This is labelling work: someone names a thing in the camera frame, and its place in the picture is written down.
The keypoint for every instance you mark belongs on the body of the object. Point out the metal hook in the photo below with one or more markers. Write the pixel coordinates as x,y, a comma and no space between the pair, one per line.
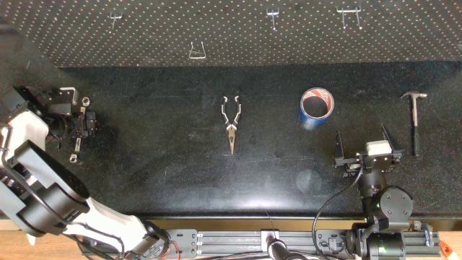
114,18
197,56
273,16
348,11

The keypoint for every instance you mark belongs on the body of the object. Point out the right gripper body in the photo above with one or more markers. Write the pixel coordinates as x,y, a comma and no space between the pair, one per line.
346,163

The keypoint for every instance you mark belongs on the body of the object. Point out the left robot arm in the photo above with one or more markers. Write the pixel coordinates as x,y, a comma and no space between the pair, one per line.
108,224

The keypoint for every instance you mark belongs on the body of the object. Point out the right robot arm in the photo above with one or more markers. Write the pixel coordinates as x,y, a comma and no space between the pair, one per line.
395,206

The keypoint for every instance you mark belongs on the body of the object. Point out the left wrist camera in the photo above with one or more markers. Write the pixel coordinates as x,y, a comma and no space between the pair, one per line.
75,94

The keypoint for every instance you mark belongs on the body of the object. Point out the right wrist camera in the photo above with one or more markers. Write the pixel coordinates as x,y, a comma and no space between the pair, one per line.
378,148

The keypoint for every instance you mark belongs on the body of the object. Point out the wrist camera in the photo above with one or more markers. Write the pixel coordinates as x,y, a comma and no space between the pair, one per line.
75,94
378,148

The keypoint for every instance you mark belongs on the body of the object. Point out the hammer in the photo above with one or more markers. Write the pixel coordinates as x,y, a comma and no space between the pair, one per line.
415,115

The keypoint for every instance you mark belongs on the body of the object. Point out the mounting rail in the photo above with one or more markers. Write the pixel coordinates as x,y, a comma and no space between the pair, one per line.
234,243

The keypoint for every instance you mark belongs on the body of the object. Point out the black and white pliers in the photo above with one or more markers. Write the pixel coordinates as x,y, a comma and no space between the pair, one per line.
231,130

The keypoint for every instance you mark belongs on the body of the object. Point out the roll of blue tape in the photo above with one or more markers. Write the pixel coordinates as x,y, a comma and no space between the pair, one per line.
307,117

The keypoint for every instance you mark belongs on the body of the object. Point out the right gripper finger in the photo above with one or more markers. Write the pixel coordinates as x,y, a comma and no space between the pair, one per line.
338,148
388,136

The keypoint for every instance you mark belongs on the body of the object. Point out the wrench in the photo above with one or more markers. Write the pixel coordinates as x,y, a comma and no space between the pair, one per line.
74,157

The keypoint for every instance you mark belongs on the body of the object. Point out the black pegboard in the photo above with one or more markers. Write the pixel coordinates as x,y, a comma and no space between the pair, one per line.
325,43

